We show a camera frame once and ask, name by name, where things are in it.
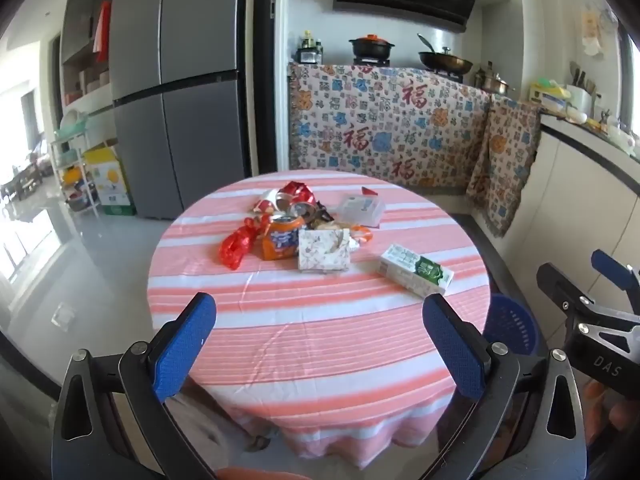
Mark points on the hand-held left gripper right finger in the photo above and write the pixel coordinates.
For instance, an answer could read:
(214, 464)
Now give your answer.
(455, 350)

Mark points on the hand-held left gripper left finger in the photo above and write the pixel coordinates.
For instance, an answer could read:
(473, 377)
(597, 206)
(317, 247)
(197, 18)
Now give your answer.
(185, 345)

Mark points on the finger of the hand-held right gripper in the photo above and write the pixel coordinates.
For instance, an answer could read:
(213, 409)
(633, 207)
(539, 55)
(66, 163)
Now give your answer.
(555, 280)
(607, 265)

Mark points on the blue plastic waste basket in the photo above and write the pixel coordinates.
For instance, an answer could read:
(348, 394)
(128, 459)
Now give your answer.
(510, 325)

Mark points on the green white milk carton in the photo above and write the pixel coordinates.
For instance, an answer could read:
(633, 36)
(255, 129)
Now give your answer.
(415, 267)

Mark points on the red plastic bag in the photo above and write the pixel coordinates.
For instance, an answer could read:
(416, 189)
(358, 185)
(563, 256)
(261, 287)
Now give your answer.
(235, 250)

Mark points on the orange snack packet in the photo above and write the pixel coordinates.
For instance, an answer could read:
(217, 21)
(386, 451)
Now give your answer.
(280, 242)

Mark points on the orange white plastic wrapper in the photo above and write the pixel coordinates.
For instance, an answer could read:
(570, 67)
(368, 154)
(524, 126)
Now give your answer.
(361, 232)

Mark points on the floral paper box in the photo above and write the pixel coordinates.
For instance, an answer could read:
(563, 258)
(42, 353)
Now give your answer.
(322, 255)

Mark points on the white red wrapper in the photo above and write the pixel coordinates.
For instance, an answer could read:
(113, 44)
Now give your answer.
(265, 202)

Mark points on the clear plastic box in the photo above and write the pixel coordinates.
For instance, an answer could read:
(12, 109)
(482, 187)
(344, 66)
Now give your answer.
(357, 210)

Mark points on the crushed metal can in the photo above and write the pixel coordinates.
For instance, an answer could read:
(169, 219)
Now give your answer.
(302, 210)

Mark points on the small red card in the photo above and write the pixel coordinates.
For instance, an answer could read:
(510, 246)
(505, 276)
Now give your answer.
(369, 191)

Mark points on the dark snack wrapper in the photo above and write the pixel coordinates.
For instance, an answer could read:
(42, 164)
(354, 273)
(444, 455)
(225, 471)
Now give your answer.
(322, 215)

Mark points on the red foil wrapper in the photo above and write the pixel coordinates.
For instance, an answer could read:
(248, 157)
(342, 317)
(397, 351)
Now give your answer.
(295, 191)

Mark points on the person's right hand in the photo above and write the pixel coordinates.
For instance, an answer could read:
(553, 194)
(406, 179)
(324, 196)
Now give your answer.
(615, 415)

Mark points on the white kitchen cabinet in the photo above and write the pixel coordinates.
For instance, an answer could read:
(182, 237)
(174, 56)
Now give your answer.
(575, 200)

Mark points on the pink striped tablecloth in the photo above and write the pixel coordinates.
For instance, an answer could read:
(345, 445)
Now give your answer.
(310, 320)

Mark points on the narrow patterned fringed cloth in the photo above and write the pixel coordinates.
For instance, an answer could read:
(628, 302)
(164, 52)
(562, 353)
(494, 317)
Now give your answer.
(505, 160)

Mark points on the white utensil holder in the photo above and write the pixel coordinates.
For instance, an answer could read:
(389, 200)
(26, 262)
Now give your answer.
(580, 97)

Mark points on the yellow cardboard box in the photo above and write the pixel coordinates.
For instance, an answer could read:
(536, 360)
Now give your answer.
(112, 185)

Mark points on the yellow green kitchen items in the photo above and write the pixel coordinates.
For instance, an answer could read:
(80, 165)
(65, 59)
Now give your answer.
(547, 92)

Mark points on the metal storage rack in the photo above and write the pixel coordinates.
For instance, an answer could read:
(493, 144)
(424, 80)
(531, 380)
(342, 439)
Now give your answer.
(75, 170)

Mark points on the steel pot with lid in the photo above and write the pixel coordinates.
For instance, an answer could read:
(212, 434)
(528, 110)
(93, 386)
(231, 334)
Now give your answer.
(490, 82)

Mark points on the large patterned fringed cloth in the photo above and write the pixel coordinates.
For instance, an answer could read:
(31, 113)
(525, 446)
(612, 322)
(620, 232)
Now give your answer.
(380, 125)

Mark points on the grey refrigerator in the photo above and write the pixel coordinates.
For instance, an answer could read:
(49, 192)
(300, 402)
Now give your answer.
(190, 110)

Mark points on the dark wok with lid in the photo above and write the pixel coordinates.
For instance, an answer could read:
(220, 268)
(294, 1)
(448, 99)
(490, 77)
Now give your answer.
(445, 62)

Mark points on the black clay pot orange lid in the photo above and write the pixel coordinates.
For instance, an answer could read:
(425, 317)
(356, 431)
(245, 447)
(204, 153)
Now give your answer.
(371, 47)

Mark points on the condiment bottle rack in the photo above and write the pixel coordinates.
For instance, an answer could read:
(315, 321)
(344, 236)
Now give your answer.
(309, 50)

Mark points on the red hanging cloth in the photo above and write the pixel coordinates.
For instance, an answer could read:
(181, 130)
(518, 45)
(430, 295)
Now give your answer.
(103, 30)

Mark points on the hanging wall items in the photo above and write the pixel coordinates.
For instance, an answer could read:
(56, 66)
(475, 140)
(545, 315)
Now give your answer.
(592, 30)

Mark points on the open wall shelf unit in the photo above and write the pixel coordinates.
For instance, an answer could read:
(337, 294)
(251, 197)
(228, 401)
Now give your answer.
(82, 50)

